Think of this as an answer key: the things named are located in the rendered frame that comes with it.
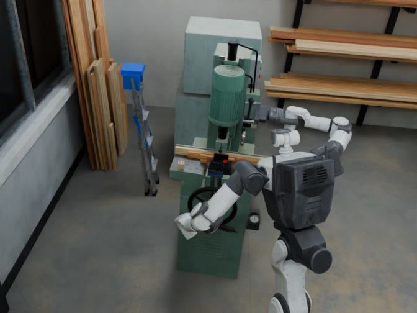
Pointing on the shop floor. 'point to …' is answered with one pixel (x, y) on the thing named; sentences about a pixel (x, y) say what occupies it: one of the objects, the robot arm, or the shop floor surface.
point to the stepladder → (140, 118)
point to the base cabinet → (213, 245)
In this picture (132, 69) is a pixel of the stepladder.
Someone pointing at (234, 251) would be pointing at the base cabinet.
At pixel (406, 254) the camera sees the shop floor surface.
